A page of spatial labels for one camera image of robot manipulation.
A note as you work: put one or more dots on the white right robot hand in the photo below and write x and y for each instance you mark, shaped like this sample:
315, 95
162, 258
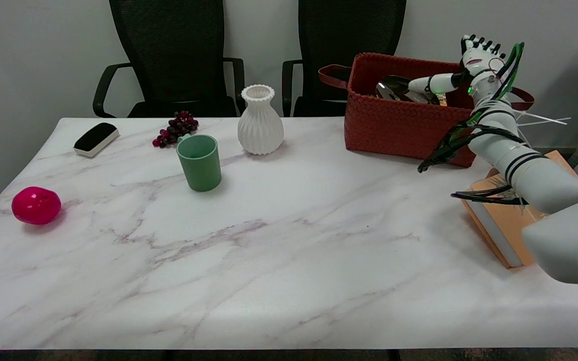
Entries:
462, 70

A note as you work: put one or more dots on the stainless steel scoop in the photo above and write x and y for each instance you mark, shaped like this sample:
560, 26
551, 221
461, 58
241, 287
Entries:
397, 89

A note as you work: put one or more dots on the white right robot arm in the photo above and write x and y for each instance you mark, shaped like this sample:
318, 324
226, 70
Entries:
535, 175

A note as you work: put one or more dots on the brown woven storage basket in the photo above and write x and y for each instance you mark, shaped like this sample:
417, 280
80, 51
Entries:
404, 128

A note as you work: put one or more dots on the black mesh office chair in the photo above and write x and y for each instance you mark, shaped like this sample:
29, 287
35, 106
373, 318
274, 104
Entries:
349, 40
173, 55

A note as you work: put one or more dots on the orange pineapple book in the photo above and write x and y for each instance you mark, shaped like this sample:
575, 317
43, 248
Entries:
499, 225

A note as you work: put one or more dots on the white ribbed ceramic vase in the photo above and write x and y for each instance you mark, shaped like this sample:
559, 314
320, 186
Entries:
260, 123

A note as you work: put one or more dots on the green cup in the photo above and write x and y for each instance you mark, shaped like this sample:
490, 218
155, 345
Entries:
199, 163

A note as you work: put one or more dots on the dark red grape bunch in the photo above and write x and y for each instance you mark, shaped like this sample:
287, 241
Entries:
176, 129

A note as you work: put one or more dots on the black and white eraser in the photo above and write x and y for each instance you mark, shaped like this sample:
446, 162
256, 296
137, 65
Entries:
96, 139

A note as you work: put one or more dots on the magenta plastic ball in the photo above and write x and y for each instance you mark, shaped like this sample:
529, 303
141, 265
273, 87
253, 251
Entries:
36, 205

